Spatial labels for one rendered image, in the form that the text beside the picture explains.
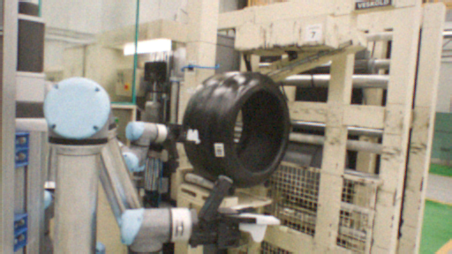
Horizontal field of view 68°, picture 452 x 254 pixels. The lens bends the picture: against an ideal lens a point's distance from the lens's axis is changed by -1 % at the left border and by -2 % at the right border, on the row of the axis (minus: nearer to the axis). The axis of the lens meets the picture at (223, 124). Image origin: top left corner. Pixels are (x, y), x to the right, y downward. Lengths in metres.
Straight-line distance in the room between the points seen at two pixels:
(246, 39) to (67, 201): 1.53
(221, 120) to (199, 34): 0.62
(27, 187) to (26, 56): 0.36
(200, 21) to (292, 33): 0.51
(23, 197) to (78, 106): 0.46
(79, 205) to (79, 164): 0.08
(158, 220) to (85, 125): 0.26
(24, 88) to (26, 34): 0.15
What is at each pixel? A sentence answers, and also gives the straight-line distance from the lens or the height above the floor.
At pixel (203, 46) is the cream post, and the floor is 1.63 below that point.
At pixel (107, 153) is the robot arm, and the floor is 1.19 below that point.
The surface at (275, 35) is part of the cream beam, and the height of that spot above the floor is 1.70.
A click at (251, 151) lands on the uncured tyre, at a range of 2.04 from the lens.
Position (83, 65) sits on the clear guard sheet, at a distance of 1.99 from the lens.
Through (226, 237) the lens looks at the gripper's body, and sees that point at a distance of 0.83.
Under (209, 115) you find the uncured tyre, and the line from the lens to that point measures 1.52.
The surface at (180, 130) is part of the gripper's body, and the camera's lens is 1.45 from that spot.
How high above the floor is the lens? 1.34
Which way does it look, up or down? 4 degrees down
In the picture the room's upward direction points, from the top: 4 degrees clockwise
